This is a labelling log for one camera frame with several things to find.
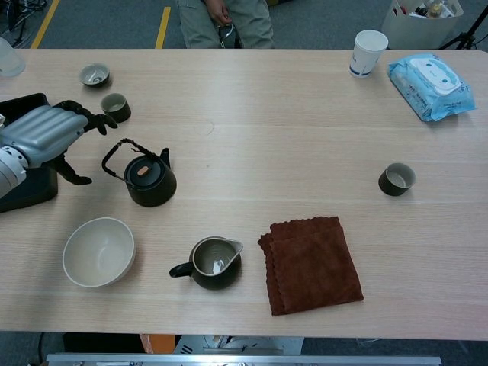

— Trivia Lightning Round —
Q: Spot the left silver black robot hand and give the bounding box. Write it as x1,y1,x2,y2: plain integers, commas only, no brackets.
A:
0,99,118,187

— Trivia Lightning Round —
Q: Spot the dark green teapot with handle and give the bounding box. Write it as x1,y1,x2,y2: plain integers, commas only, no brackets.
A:
101,138,178,208

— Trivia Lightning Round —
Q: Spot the dark green cylindrical teacup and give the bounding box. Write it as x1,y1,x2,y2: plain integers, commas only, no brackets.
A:
377,162,417,197
100,92,132,124

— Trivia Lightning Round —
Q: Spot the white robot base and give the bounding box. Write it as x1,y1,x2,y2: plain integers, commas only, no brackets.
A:
173,335,305,355

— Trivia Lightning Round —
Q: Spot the grey lid cup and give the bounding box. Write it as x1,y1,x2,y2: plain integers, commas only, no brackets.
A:
79,63,111,88

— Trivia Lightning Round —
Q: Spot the black plastic tray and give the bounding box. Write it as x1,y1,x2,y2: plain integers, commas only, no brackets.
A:
0,93,59,214

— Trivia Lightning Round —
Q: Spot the frosted translucent plastic cup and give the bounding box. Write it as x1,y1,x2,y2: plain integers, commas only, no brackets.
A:
0,37,27,79

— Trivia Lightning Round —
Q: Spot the cream ceramic bowl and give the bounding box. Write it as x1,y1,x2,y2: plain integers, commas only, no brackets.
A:
62,217,137,288

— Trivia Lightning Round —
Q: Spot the chrome stool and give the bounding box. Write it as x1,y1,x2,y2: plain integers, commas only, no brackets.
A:
217,23,243,50

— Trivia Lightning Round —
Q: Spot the dark green pouring pitcher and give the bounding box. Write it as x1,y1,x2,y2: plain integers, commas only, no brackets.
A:
169,236,244,291

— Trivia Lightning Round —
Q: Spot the seated person in khaki trousers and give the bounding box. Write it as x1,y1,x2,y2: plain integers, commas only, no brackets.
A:
175,0,275,50

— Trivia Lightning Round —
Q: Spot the brown folded cloth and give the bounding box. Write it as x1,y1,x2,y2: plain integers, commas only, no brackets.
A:
257,216,364,316

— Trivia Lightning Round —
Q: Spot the white paper cup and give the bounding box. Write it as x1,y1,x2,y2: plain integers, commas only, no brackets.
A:
348,30,390,79

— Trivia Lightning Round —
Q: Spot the white storage bin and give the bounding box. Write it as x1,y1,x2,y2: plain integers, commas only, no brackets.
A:
380,0,464,50

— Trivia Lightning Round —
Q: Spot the blue wet wipes pack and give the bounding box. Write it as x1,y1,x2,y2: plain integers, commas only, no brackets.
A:
387,53,477,123

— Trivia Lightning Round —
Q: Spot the small tan bottle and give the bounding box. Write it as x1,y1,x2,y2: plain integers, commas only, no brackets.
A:
425,0,444,19

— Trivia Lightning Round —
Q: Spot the black tripod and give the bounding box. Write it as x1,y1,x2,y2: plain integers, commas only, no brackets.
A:
438,0,488,50

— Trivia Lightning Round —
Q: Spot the black equipment stand with cables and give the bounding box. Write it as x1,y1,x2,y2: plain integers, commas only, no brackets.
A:
0,0,50,49

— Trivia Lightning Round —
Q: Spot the aluminium rail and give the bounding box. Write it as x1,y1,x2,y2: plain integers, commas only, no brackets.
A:
46,353,442,366

